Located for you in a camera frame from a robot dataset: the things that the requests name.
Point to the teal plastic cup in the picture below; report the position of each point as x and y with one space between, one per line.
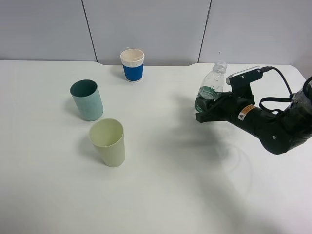
87 98

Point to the clear bottle green label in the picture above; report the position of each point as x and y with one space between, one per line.
212 85

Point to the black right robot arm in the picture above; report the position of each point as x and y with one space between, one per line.
278 131

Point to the pale green plastic cup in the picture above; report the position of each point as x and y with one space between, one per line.
107 136

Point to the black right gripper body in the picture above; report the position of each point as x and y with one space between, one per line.
240 112

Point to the blue sleeved paper cup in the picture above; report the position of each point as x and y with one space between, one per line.
132 60

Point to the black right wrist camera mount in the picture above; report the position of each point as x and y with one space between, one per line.
240 82

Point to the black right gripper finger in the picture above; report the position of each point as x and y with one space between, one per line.
202 104
217 112

